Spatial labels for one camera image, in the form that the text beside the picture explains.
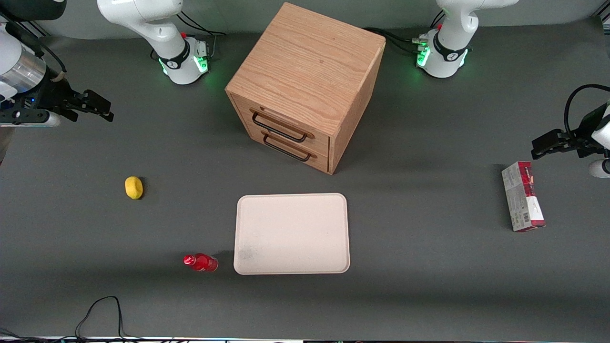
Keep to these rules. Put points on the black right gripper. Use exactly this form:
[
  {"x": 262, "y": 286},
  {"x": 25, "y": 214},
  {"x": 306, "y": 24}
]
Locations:
[{"x": 51, "y": 97}]

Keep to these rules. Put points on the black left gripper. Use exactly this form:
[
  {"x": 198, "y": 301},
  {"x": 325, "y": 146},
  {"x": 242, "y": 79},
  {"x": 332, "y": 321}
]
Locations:
[{"x": 581, "y": 137}]

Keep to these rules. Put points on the red coke bottle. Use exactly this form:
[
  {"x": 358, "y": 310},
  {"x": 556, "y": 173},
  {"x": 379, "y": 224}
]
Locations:
[{"x": 202, "y": 262}]

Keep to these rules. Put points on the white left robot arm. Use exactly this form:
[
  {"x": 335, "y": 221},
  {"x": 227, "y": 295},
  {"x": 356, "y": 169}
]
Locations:
[{"x": 448, "y": 47}]

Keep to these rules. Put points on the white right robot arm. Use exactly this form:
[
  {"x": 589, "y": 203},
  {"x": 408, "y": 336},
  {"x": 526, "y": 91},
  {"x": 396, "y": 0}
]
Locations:
[{"x": 143, "y": 19}]

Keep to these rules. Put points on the beige rectangular tray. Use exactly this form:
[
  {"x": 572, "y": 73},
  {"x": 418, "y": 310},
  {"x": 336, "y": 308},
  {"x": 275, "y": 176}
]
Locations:
[{"x": 291, "y": 233}]

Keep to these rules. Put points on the grey and red carton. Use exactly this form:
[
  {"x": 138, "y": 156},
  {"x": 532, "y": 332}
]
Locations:
[{"x": 522, "y": 197}]

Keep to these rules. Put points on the yellow lemon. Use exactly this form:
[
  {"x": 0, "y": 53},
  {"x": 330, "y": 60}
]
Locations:
[{"x": 134, "y": 187}]

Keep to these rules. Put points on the wooden drawer cabinet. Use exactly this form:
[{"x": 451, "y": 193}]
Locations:
[{"x": 310, "y": 71}]

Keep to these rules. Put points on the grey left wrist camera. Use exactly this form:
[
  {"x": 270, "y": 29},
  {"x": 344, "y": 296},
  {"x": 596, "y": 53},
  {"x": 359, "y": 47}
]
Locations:
[{"x": 600, "y": 168}]

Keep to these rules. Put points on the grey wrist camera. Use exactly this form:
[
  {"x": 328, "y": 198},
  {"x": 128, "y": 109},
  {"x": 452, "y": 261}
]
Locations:
[
  {"x": 600, "y": 168},
  {"x": 28, "y": 119}
]

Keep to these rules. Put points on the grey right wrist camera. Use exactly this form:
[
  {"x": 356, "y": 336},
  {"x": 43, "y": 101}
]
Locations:
[{"x": 28, "y": 119}]

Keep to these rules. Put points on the aluminium frame rail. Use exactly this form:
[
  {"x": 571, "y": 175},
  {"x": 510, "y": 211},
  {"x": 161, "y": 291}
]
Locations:
[{"x": 28, "y": 26}]

